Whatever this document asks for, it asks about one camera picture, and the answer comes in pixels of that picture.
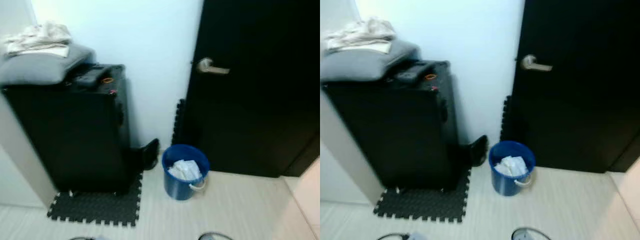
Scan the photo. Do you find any black door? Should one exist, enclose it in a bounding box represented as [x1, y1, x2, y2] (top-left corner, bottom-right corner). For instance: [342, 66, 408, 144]
[181, 0, 321, 179]
[509, 0, 640, 174]

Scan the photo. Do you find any grey cushion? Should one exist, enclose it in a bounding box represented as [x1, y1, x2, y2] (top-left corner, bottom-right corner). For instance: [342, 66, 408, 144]
[0, 44, 96, 87]
[320, 40, 420, 83]

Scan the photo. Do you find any black hard case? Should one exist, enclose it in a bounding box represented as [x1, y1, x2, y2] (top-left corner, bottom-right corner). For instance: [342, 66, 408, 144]
[2, 64, 132, 195]
[324, 60, 458, 193]

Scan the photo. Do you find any cream crumpled cloth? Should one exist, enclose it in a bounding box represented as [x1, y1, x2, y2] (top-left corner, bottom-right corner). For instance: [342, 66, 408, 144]
[4, 22, 73, 57]
[324, 17, 397, 55]

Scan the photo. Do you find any black foam floor mat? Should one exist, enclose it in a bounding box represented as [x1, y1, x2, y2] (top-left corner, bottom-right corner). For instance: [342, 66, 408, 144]
[47, 172, 143, 227]
[373, 167, 472, 223]

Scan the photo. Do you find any narrow black foam mat strip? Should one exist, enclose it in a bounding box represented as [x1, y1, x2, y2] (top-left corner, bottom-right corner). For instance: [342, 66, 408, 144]
[172, 98, 187, 147]
[500, 95, 513, 143]

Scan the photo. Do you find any white crumpled paper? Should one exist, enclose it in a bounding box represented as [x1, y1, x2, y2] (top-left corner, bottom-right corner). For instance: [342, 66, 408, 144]
[168, 159, 202, 182]
[495, 155, 528, 177]

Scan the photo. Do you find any blue plastic bucket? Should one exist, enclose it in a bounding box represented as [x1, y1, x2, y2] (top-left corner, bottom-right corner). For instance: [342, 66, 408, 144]
[161, 144, 211, 202]
[488, 140, 537, 197]

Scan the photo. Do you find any black shoe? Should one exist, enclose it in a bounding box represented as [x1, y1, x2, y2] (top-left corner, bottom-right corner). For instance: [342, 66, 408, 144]
[457, 135, 488, 167]
[131, 138, 161, 171]

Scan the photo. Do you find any silver door handle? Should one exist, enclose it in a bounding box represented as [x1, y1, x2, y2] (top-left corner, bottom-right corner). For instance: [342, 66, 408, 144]
[196, 57, 231, 76]
[520, 54, 554, 72]

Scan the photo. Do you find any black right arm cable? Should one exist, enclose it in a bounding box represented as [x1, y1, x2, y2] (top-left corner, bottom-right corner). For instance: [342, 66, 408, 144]
[197, 231, 235, 240]
[511, 227, 553, 240]

